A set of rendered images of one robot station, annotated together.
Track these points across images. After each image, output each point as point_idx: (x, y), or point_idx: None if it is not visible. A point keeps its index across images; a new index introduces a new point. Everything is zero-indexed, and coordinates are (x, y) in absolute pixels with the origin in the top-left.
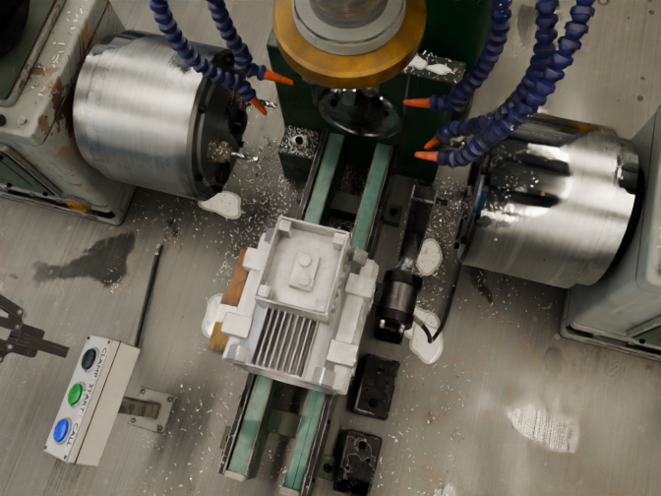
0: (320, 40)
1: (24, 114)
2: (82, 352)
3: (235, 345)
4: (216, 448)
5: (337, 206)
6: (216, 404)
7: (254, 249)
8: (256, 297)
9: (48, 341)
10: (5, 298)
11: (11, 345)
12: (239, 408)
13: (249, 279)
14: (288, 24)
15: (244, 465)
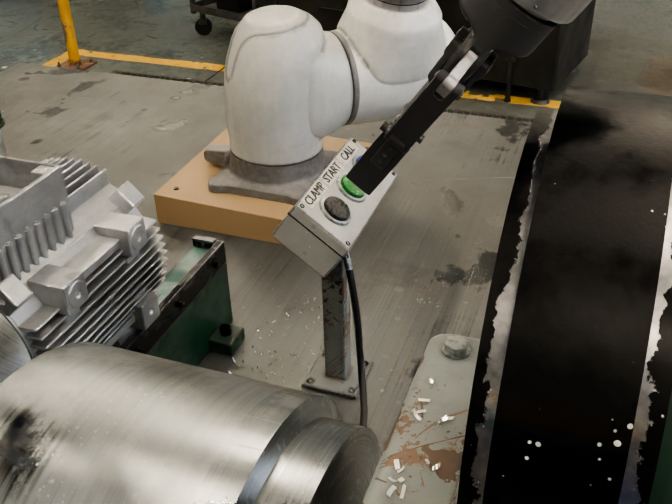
0: None
1: (458, 363)
2: (357, 233)
3: (123, 193)
4: (250, 338)
5: None
6: (244, 376)
7: (54, 285)
8: (56, 165)
9: (363, 154)
10: (399, 118)
11: (395, 117)
12: (182, 283)
13: (82, 268)
14: None
15: (191, 252)
